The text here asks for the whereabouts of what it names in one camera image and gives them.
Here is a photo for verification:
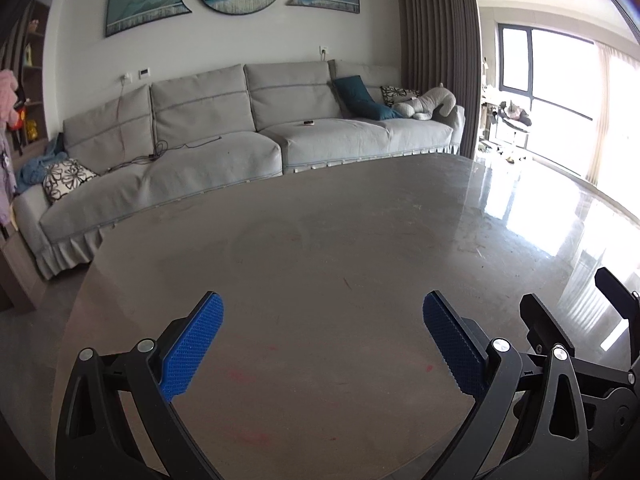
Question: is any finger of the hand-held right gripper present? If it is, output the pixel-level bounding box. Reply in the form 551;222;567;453
519;292;640;453
594;267;640;322

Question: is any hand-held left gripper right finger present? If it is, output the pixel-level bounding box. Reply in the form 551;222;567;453
422;289;594;480

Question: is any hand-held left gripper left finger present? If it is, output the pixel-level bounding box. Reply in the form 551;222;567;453
55;290;226;480

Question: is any sheer white curtain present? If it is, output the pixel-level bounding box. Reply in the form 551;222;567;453
584;41;640;202

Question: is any grey fabric sofa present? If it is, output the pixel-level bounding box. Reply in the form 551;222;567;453
12;59;467;281

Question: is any stool with items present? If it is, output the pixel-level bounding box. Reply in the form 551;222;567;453
481;99;537;164

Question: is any black white floral pillow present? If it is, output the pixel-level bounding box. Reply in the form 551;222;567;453
42;158;99;205
379;84;422;106

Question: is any black framed window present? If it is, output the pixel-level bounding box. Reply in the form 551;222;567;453
494;22;602;177

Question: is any teal pillow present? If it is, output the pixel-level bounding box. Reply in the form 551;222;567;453
357;102;404;121
332;75;374;112

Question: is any grey plush elephant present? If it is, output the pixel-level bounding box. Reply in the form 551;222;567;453
393;84;457;121

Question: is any light blue blanket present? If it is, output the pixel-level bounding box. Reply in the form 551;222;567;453
17;131;69;187

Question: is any lavender garment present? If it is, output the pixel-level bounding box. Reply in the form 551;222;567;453
0;134;19;227

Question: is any grey pleated curtain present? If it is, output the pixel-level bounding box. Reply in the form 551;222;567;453
394;0;484;159

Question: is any pink garment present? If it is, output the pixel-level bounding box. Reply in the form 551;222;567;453
0;70;21;124

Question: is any black charging cable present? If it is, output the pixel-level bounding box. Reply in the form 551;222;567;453
101;135;224;171

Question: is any wooden wall shelf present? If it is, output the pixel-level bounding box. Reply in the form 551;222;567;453
0;0;52;162

